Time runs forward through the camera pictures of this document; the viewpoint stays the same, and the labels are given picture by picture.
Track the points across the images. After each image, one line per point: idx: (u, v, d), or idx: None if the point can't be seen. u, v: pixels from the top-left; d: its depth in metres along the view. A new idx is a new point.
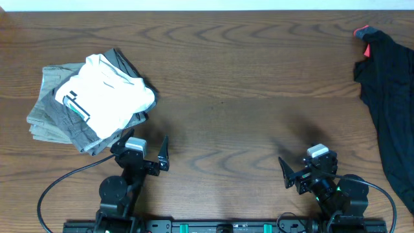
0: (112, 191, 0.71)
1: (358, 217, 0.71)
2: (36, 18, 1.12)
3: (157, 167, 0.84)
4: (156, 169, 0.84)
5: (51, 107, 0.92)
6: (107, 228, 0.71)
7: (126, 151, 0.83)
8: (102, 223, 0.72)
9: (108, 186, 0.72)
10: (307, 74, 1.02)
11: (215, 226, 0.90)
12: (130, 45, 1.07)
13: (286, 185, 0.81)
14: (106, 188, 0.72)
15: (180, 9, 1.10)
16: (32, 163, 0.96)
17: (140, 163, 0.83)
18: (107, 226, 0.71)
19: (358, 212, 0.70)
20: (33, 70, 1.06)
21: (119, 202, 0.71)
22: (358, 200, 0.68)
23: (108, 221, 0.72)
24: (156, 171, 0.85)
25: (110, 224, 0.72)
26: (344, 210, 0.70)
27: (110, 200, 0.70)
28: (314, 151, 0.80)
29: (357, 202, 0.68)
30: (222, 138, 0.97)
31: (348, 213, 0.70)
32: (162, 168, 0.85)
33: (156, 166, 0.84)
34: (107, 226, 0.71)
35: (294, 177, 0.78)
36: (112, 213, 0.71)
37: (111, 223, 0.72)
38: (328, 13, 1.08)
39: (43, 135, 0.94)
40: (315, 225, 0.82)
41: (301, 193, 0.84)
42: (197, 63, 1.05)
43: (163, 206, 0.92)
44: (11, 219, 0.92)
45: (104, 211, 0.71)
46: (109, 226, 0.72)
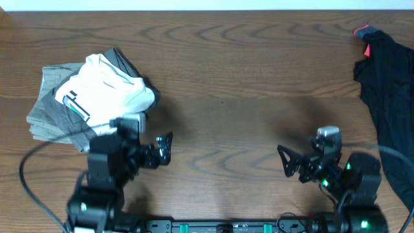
0: (103, 144, 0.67)
1: (371, 197, 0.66)
2: (36, 17, 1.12)
3: (156, 160, 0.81)
4: (155, 162, 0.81)
5: (51, 107, 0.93)
6: (84, 199, 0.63)
7: (123, 122, 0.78)
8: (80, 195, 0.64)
9: (99, 140, 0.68)
10: (307, 74, 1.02)
11: (215, 226, 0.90)
12: (130, 44, 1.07)
13: (290, 170, 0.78)
14: (98, 140, 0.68)
15: (180, 9, 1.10)
16: (31, 162, 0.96)
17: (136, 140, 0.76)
18: (83, 199, 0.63)
19: (370, 190, 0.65)
20: (33, 70, 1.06)
21: (110, 154, 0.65)
22: (369, 176, 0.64)
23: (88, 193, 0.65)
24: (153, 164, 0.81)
25: (90, 193, 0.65)
26: (354, 186, 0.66)
27: (100, 151, 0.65)
28: (326, 130, 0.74)
29: (369, 178, 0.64)
30: (222, 137, 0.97)
31: (359, 191, 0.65)
32: (162, 162, 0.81)
33: (154, 153, 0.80)
34: (84, 197, 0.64)
35: (300, 160, 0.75)
36: (96, 172, 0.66)
37: (88, 195, 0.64)
38: (328, 13, 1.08)
39: (43, 135, 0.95)
40: (315, 226, 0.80)
41: (303, 181, 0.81)
42: (197, 63, 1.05)
43: (163, 206, 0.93)
44: (11, 219, 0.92)
45: (90, 167, 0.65)
46: (86, 197, 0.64)
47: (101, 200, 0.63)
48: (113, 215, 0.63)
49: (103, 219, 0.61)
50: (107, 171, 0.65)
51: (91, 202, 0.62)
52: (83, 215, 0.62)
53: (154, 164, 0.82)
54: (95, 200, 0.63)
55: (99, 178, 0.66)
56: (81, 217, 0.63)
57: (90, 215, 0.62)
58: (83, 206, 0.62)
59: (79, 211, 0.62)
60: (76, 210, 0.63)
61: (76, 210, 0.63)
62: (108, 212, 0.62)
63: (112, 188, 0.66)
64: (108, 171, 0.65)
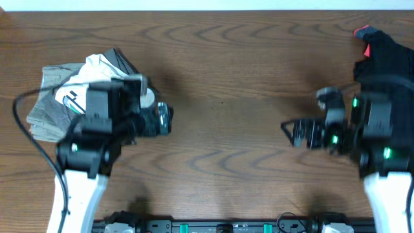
0: (103, 84, 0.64)
1: (385, 127, 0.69)
2: (35, 17, 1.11)
3: (158, 129, 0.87)
4: (156, 129, 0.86)
5: (52, 107, 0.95)
6: (77, 141, 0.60)
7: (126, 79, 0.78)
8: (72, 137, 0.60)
9: (99, 81, 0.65)
10: (307, 74, 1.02)
11: (215, 226, 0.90)
12: (130, 45, 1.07)
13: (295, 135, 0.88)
14: (98, 83, 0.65)
15: (180, 9, 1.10)
16: (31, 163, 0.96)
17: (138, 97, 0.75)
18: (74, 140, 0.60)
19: (385, 116, 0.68)
20: (33, 70, 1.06)
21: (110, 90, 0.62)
22: (381, 103, 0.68)
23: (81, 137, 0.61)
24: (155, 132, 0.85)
25: (83, 136, 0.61)
26: (367, 118, 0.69)
27: (99, 87, 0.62)
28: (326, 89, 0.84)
29: (380, 103, 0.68)
30: (222, 137, 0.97)
31: (374, 120, 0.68)
32: (163, 131, 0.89)
33: (156, 120, 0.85)
34: (76, 138, 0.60)
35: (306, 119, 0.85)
36: (93, 112, 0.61)
37: (80, 137, 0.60)
38: (328, 13, 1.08)
39: (43, 135, 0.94)
40: (315, 225, 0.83)
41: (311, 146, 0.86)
42: (197, 63, 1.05)
43: (164, 206, 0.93)
44: (12, 219, 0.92)
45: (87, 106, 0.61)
46: (78, 138, 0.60)
47: (94, 144, 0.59)
48: (107, 158, 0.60)
49: (96, 162, 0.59)
50: (104, 114, 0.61)
51: (84, 145, 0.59)
52: (75, 156, 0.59)
53: (155, 132, 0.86)
54: (88, 142, 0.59)
55: (95, 120, 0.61)
56: (73, 158, 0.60)
57: (83, 157, 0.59)
58: (76, 147, 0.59)
59: (70, 151, 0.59)
60: (66, 151, 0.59)
61: (66, 150, 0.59)
62: (102, 155, 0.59)
63: (108, 130, 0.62)
64: (107, 113, 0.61)
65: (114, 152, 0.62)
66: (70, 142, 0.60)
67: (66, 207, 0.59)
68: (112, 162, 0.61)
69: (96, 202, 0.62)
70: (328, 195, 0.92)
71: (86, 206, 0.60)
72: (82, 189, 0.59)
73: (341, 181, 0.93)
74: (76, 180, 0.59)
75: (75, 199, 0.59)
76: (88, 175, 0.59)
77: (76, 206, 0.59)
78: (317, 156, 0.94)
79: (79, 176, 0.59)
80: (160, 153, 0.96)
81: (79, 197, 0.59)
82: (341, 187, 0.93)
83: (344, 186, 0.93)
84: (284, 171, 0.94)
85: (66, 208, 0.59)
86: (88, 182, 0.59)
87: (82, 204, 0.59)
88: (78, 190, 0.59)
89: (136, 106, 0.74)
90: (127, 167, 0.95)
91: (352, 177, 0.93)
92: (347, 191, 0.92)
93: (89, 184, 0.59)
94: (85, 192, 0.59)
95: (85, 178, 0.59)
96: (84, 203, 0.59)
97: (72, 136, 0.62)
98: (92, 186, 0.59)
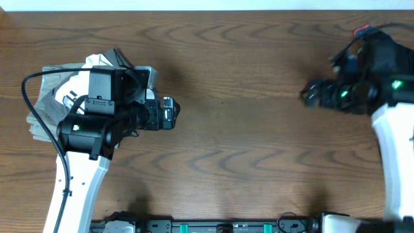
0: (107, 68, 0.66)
1: None
2: (35, 17, 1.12)
3: (160, 122, 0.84)
4: (159, 122, 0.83)
5: (52, 107, 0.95)
6: (77, 122, 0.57)
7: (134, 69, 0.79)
8: (72, 117, 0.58)
9: (101, 68, 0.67)
10: (307, 74, 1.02)
11: (215, 226, 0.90)
12: (130, 45, 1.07)
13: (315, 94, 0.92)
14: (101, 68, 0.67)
15: (180, 9, 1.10)
16: (31, 163, 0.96)
17: (145, 87, 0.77)
18: (75, 120, 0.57)
19: None
20: (33, 70, 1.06)
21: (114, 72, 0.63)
22: None
23: (81, 117, 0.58)
24: (158, 123, 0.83)
25: (85, 116, 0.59)
26: None
27: (102, 69, 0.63)
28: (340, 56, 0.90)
29: None
30: (222, 137, 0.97)
31: None
32: (166, 125, 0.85)
33: (160, 112, 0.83)
34: (76, 119, 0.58)
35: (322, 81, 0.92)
36: (96, 94, 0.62)
37: (81, 118, 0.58)
38: (328, 13, 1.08)
39: (43, 135, 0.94)
40: (316, 224, 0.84)
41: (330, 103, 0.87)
42: (197, 63, 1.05)
43: (164, 206, 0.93)
44: (12, 219, 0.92)
45: (90, 87, 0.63)
46: (79, 119, 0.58)
47: (97, 122, 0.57)
48: (109, 140, 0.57)
49: (99, 142, 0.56)
50: (107, 95, 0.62)
51: (85, 123, 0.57)
52: (76, 137, 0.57)
53: (158, 125, 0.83)
54: (90, 123, 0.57)
55: (99, 101, 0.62)
56: (75, 139, 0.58)
57: (84, 138, 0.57)
58: (76, 127, 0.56)
59: (71, 132, 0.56)
60: (66, 132, 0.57)
61: (67, 131, 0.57)
62: (104, 136, 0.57)
63: (110, 111, 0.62)
64: (109, 95, 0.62)
65: (118, 134, 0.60)
66: (70, 122, 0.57)
67: (68, 188, 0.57)
68: (114, 144, 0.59)
69: (97, 188, 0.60)
70: (328, 195, 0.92)
71: (88, 186, 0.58)
72: (85, 169, 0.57)
73: (341, 181, 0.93)
74: (78, 160, 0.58)
75: (77, 178, 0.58)
76: (90, 156, 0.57)
77: (79, 186, 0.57)
78: (317, 156, 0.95)
79: (82, 156, 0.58)
80: (160, 153, 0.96)
81: (82, 177, 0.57)
82: (341, 187, 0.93)
83: (344, 186, 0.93)
84: (284, 171, 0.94)
85: (68, 189, 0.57)
86: (90, 163, 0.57)
87: (84, 184, 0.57)
88: (80, 170, 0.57)
89: (140, 96, 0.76)
90: (127, 167, 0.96)
91: (352, 177, 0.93)
92: (347, 191, 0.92)
93: (91, 165, 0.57)
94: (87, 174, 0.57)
95: (87, 158, 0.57)
96: (86, 184, 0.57)
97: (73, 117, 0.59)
98: (94, 166, 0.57)
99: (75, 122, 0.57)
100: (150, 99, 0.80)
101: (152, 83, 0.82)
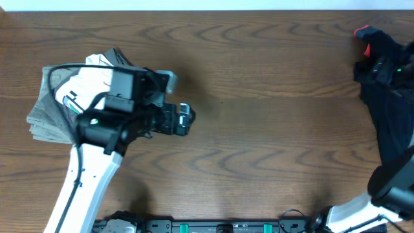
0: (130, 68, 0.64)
1: None
2: (35, 17, 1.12)
3: (174, 127, 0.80)
4: (173, 127, 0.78)
5: (50, 106, 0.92)
6: (96, 116, 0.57)
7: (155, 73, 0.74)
8: (92, 112, 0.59)
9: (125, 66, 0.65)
10: (307, 74, 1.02)
11: (215, 226, 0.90)
12: (130, 45, 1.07)
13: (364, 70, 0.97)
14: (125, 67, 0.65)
15: (180, 9, 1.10)
16: (31, 163, 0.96)
17: (163, 91, 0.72)
18: (94, 115, 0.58)
19: None
20: (33, 70, 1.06)
21: (136, 72, 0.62)
22: None
23: (100, 112, 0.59)
24: (172, 128, 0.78)
25: (103, 112, 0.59)
26: None
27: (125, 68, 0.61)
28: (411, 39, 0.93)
29: None
30: (222, 137, 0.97)
31: None
32: (179, 132, 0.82)
33: (175, 117, 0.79)
34: (95, 114, 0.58)
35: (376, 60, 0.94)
36: (116, 91, 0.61)
37: (100, 113, 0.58)
38: (328, 13, 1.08)
39: (43, 135, 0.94)
40: (320, 219, 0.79)
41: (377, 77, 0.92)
42: (197, 63, 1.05)
43: (164, 206, 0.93)
44: (11, 219, 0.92)
45: (112, 84, 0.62)
46: (98, 114, 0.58)
47: (115, 118, 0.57)
48: (123, 138, 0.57)
49: (114, 138, 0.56)
50: (126, 93, 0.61)
51: (104, 118, 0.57)
52: (92, 133, 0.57)
53: (171, 130, 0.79)
54: (108, 118, 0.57)
55: (119, 98, 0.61)
56: (92, 134, 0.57)
57: (101, 133, 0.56)
58: (94, 122, 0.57)
59: (88, 126, 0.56)
60: (85, 125, 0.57)
61: (85, 124, 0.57)
62: (119, 133, 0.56)
63: (128, 110, 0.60)
64: (129, 94, 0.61)
65: (133, 133, 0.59)
66: (88, 116, 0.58)
67: (79, 178, 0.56)
68: (130, 141, 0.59)
69: (107, 181, 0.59)
70: (329, 195, 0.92)
71: (99, 180, 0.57)
72: (98, 162, 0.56)
73: (341, 181, 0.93)
74: (92, 152, 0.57)
75: (89, 171, 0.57)
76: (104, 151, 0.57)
77: (90, 179, 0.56)
78: (317, 156, 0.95)
79: (97, 149, 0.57)
80: (160, 153, 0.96)
81: (94, 169, 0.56)
82: (342, 187, 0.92)
83: (345, 186, 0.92)
84: (284, 171, 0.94)
85: (79, 180, 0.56)
86: (104, 157, 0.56)
87: (95, 178, 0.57)
88: (93, 162, 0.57)
89: (158, 99, 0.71)
90: (127, 167, 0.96)
91: (352, 177, 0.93)
92: (347, 191, 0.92)
93: (105, 159, 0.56)
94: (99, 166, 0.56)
95: (101, 153, 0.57)
96: (97, 177, 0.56)
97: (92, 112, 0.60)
98: (107, 161, 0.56)
99: (94, 116, 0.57)
100: (166, 103, 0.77)
101: (171, 87, 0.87)
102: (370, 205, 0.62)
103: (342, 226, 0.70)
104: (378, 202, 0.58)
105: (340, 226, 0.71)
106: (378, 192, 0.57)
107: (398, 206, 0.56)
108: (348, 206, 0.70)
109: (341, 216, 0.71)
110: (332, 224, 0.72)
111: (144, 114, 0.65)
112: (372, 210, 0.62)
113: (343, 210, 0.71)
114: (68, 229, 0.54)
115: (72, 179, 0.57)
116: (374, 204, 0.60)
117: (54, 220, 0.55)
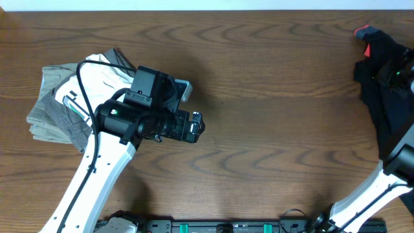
0: None
1: None
2: (35, 18, 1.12)
3: (184, 133, 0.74)
4: (183, 133, 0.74)
5: (51, 107, 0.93)
6: (115, 107, 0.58)
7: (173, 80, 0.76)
8: (111, 103, 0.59)
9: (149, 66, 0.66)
10: (307, 74, 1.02)
11: (215, 226, 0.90)
12: (130, 45, 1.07)
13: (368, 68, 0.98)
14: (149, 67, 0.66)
15: (180, 9, 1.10)
16: (32, 163, 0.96)
17: (180, 98, 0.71)
18: (114, 105, 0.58)
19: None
20: (33, 70, 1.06)
21: (159, 74, 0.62)
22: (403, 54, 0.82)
23: (120, 104, 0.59)
24: (182, 133, 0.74)
25: (123, 104, 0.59)
26: None
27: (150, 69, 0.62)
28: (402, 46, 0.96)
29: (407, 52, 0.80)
30: (222, 137, 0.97)
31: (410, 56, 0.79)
32: (189, 138, 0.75)
33: (187, 123, 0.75)
34: (116, 105, 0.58)
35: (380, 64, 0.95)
36: (137, 88, 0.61)
37: (120, 104, 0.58)
38: (327, 13, 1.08)
39: (43, 135, 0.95)
40: (321, 217, 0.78)
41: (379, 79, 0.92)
42: (198, 63, 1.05)
43: (164, 206, 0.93)
44: (11, 219, 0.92)
45: (134, 80, 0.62)
46: (118, 105, 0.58)
47: (134, 112, 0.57)
48: (140, 131, 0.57)
49: (130, 130, 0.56)
50: (147, 90, 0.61)
51: (123, 110, 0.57)
52: (110, 122, 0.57)
53: (181, 136, 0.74)
54: (128, 111, 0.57)
55: (139, 94, 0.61)
56: (109, 123, 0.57)
57: (118, 123, 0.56)
58: (113, 112, 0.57)
59: (108, 116, 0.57)
60: (104, 114, 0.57)
61: (105, 114, 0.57)
62: (137, 125, 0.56)
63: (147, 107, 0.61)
64: (149, 91, 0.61)
65: (149, 128, 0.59)
66: (108, 105, 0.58)
67: (93, 164, 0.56)
68: (144, 135, 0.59)
69: (119, 170, 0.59)
70: (329, 195, 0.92)
71: (112, 168, 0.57)
72: (113, 150, 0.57)
73: (341, 181, 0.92)
74: (108, 140, 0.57)
75: (104, 158, 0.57)
76: (121, 140, 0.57)
77: (103, 166, 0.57)
78: (317, 156, 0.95)
79: (113, 138, 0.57)
80: (160, 153, 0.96)
81: (109, 157, 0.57)
82: (342, 187, 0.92)
83: (345, 186, 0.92)
84: (284, 171, 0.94)
85: (93, 166, 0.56)
86: (120, 145, 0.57)
87: (109, 165, 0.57)
88: (108, 149, 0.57)
89: (173, 105, 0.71)
90: (127, 167, 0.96)
91: (352, 177, 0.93)
92: (348, 191, 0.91)
93: (120, 147, 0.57)
94: (114, 155, 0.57)
95: (117, 142, 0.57)
96: (111, 165, 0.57)
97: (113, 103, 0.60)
98: (123, 150, 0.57)
99: (113, 107, 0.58)
100: (180, 110, 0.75)
101: (186, 96, 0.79)
102: (381, 174, 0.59)
103: (350, 211, 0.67)
104: (389, 167, 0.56)
105: (347, 213, 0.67)
106: (390, 153, 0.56)
107: (408, 171, 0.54)
108: (356, 189, 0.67)
109: (348, 202, 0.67)
110: (339, 213, 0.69)
111: (160, 114, 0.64)
112: (383, 179, 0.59)
113: (350, 197, 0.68)
114: (76, 214, 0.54)
115: (87, 164, 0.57)
116: (385, 172, 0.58)
117: (63, 204, 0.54)
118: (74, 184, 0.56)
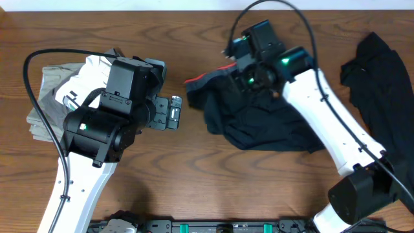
0: (131, 61, 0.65)
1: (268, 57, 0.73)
2: (37, 18, 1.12)
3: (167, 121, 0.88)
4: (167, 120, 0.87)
5: (52, 107, 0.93)
6: (85, 120, 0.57)
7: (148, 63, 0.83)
8: (81, 115, 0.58)
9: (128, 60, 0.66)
10: None
11: (215, 226, 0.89)
12: (130, 45, 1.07)
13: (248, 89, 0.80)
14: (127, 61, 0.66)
15: (180, 9, 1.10)
16: (32, 163, 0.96)
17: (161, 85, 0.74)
18: (83, 118, 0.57)
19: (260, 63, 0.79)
20: (33, 70, 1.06)
21: (137, 70, 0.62)
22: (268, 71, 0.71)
23: (90, 116, 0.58)
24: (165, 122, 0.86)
25: (96, 114, 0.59)
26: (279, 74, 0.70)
27: (127, 66, 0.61)
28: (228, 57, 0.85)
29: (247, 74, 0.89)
30: (222, 137, 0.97)
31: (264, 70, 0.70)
32: (172, 125, 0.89)
33: (168, 111, 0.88)
34: (86, 118, 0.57)
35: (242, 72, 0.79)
36: (114, 89, 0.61)
37: (90, 117, 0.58)
38: (327, 13, 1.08)
39: (43, 135, 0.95)
40: None
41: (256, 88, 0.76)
42: (198, 63, 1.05)
43: (164, 206, 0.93)
44: (11, 219, 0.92)
45: (109, 81, 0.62)
46: (88, 117, 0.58)
47: (106, 123, 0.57)
48: (118, 143, 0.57)
49: (106, 145, 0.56)
50: (125, 93, 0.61)
51: (94, 123, 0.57)
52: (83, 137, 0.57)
53: (165, 123, 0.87)
54: (99, 123, 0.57)
55: (113, 98, 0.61)
56: (81, 139, 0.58)
57: (91, 138, 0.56)
58: (83, 126, 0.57)
59: (77, 131, 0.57)
60: (74, 131, 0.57)
61: (74, 130, 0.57)
62: (113, 138, 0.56)
63: (124, 111, 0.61)
64: (128, 92, 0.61)
65: (127, 137, 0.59)
66: (77, 120, 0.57)
67: (67, 192, 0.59)
68: (122, 147, 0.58)
69: (96, 192, 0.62)
70: None
71: (87, 195, 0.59)
72: (87, 177, 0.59)
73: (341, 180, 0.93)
74: (81, 167, 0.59)
75: (77, 185, 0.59)
76: (94, 163, 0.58)
77: (77, 193, 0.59)
78: (316, 156, 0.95)
79: (85, 162, 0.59)
80: (160, 153, 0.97)
81: (83, 184, 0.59)
82: None
83: None
84: (284, 171, 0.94)
85: (66, 195, 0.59)
86: (94, 170, 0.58)
87: (83, 191, 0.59)
88: (81, 178, 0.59)
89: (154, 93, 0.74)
90: (127, 168, 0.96)
91: None
92: None
93: (93, 173, 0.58)
94: (88, 180, 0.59)
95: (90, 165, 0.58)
96: (85, 191, 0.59)
97: (84, 113, 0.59)
98: (96, 176, 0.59)
99: (83, 120, 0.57)
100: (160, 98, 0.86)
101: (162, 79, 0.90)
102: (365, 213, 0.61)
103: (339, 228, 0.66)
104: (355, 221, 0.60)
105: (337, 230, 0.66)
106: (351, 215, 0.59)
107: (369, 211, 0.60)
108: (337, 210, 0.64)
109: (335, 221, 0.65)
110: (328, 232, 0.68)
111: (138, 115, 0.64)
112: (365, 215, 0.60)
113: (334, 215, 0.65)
114: None
115: (60, 191, 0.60)
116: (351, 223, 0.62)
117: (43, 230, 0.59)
118: (52, 211, 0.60)
